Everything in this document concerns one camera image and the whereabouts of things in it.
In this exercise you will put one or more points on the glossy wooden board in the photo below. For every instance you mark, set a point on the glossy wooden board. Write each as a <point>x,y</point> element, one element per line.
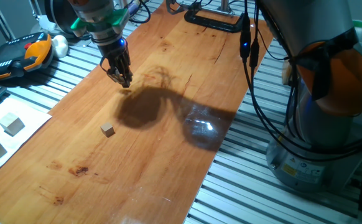
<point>122,161</point>

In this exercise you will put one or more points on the small wooden block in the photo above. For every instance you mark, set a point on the small wooden block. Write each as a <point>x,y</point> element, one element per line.
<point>107,129</point>

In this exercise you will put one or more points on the black orange teach pendant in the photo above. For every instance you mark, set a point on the black orange teach pendant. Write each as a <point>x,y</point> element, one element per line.
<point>10,59</point>

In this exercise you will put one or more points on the black C-clamp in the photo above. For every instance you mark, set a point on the black C-clamp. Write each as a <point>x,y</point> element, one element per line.
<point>212,23</point>

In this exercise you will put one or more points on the black filament spool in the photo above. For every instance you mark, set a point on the black filament spool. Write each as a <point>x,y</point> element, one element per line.
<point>59,12</point>

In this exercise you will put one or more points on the white paper sheet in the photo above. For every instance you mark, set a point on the white paper sheet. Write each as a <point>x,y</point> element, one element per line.
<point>28,124</point>

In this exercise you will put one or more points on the frame pole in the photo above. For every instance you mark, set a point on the frame pole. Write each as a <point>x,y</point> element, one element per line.
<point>226,6</point>

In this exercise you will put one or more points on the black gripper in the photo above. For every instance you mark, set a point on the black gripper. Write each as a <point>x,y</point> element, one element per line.
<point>114,51</point>

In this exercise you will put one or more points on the medium wooden cube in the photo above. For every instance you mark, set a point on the medium wooden cube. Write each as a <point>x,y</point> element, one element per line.
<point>11,124</point>

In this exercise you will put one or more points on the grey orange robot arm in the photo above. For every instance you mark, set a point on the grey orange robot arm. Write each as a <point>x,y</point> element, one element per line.
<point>308,18</point>

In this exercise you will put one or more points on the white plastic figure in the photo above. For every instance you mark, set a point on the white plastic figure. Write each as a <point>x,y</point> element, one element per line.
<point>60,46</point>

